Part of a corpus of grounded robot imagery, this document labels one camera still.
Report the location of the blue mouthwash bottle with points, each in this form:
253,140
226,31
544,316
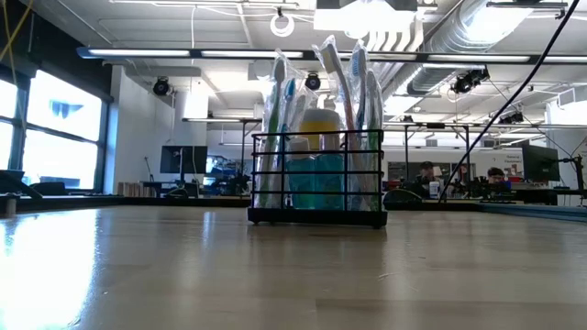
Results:
330,183
300,183

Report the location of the black metal gantry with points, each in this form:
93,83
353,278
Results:
220,120
435,125

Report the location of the black computer monitor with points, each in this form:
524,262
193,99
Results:
183,159
541,162

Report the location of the black table clamp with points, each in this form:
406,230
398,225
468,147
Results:
402,198
176,193

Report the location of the person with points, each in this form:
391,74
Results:
426,179
497,179

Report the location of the long ceiling light strip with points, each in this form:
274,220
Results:
183,54

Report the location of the wooden crates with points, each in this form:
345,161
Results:
133,189

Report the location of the white ceiling light panel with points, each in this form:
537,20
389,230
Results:
390,20

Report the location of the large bright window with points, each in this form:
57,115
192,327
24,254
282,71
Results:
59,151

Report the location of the black chair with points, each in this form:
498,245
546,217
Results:
48,189

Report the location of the silver ventilation duct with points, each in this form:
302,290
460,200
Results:
431,78

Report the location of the black ceiling camera rig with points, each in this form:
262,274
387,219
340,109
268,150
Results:
468,81

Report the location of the white wall poster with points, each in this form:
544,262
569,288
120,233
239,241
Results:
509,160

